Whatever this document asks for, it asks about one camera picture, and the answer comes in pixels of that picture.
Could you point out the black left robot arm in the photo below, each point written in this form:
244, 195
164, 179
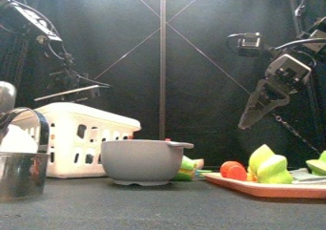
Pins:
26, 20

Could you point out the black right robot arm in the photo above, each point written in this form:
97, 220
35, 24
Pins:
316, 33

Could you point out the white plastic slotted basket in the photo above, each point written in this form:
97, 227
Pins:
81, 129

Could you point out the green toy vegetable halves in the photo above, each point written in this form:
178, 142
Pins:
269, 167

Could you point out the small green toy piece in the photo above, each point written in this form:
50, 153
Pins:
319, 163

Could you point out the red toy pepper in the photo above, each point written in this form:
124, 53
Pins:
233, 171

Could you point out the red toy apple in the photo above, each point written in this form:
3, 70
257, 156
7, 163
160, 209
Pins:
168, 139

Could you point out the grey toy knife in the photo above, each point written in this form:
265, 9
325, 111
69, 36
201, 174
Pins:
308, 176

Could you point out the grey toy bowl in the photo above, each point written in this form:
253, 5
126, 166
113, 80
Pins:
142, 162

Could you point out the green yellow toy vegetable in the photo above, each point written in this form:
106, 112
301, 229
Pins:
185, 170

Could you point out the small metal cup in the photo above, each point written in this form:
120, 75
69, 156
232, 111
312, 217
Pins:
22, 176

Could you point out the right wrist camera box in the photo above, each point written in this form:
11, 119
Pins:
249, 44

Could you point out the vertical frame pole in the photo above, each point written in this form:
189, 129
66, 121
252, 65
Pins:
162, 65

